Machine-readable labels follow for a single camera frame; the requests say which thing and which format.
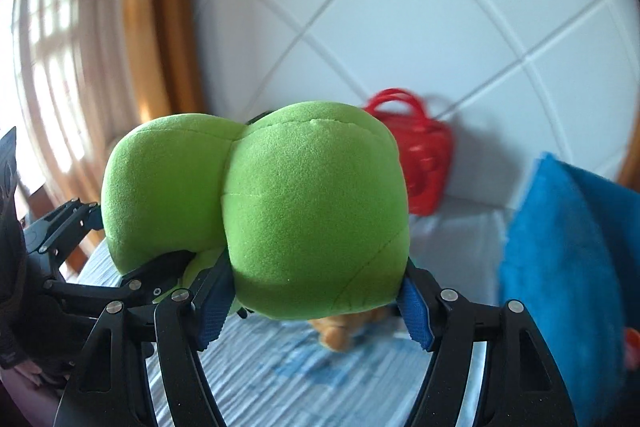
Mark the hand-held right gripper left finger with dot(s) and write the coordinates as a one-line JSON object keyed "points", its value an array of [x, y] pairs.
{"points": [[212, 309]]}

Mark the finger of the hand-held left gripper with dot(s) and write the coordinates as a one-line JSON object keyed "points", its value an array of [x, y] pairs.
{"points": [[55, 227], [100, 293]]}

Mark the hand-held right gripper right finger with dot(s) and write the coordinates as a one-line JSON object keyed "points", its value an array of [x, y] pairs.
{"points": [[417, 317]]}

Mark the green plush toy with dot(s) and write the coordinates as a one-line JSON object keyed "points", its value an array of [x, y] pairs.
{"points": [[300, 207]]}

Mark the blue plastic storage box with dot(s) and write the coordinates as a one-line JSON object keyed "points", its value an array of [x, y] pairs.
{"points": [[560, 257]]}

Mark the tan plush toy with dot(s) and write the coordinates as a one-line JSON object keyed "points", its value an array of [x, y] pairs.
{"points": [[335, 332]]}

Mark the blue striped bed sheet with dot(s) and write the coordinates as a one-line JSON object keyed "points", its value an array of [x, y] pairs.
{"points": [[280, 382]]}

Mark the red plastic basket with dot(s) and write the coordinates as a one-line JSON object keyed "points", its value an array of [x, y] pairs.
{"points": [[430, 157]]}

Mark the beige curtain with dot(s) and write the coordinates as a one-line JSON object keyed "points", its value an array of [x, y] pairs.
{"points": [[65, 57]]}

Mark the small orange object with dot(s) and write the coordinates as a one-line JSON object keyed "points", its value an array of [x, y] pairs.
{"points": [[632, 344]]}

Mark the white padded wooden-framed headboard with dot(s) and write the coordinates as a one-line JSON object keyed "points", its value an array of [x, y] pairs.
{"points": [[400, 7]]}

